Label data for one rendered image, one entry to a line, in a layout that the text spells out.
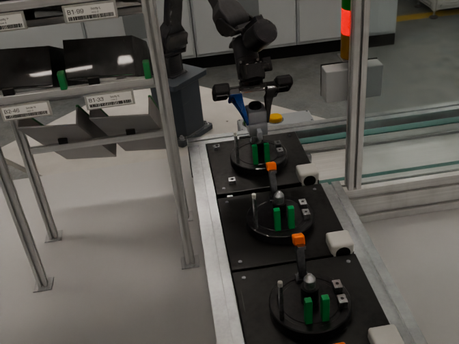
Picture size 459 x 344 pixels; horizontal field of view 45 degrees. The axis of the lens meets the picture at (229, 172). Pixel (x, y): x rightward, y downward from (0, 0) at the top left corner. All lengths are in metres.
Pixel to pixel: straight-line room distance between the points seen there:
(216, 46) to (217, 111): 2.58
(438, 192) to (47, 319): 0.91
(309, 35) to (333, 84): 3.37
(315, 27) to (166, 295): 3.55
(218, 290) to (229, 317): 0.07
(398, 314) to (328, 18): 3.68
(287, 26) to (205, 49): 0.66
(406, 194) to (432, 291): 0.25
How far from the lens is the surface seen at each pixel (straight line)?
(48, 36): 4.47
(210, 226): 1.21
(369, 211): 1.34
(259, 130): 1.29
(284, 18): 4.45
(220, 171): 1.35
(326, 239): 1.12
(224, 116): 1.85
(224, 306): 1.04
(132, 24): 4.36
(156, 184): 1.54
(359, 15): 1.11
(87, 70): 1.08
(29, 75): 1.10
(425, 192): 1.37
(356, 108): 1.19
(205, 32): 4.40
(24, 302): 1.30
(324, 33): 4.57
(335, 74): 1.17
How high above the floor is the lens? 1.70
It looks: 33 degrees down
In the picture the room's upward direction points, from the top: 6 degrees counter-clockwise
